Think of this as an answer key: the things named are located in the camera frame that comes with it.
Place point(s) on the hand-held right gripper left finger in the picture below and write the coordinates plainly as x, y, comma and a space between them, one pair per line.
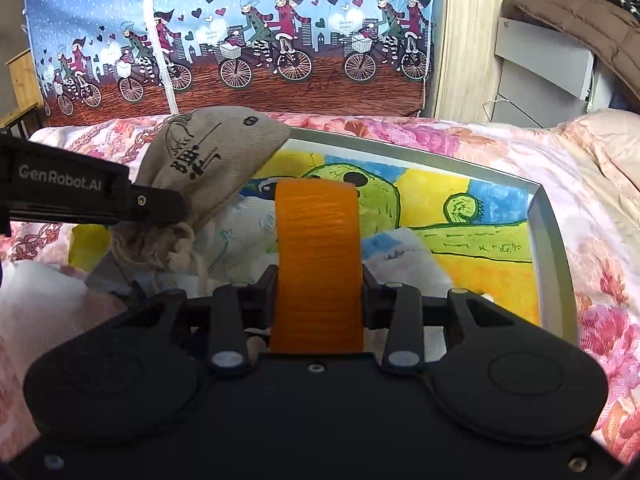
227, 320

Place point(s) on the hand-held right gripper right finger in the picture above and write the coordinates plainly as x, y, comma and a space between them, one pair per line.
405, 320

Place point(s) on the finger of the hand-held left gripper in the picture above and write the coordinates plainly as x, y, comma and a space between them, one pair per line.
160, 205

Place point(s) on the orange silicone band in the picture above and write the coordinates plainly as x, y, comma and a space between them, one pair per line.
315, 240

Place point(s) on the grey box with cartoon drawing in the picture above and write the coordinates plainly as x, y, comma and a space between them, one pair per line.
555, 270

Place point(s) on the light blue plastic packet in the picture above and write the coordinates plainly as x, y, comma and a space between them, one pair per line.
405, 260

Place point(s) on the wooden shelf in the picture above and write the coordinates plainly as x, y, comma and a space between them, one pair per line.
22, 80

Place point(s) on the blue cartoon wardrobe cover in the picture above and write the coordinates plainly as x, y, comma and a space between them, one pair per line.
200, 10

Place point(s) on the pink floral quilt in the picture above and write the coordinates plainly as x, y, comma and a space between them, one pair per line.
600, 185

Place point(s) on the grey cabinet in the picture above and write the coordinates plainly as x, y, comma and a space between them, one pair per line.
540, 70

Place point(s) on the light wooden panel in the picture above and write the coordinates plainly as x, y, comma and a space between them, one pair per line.
465, 35

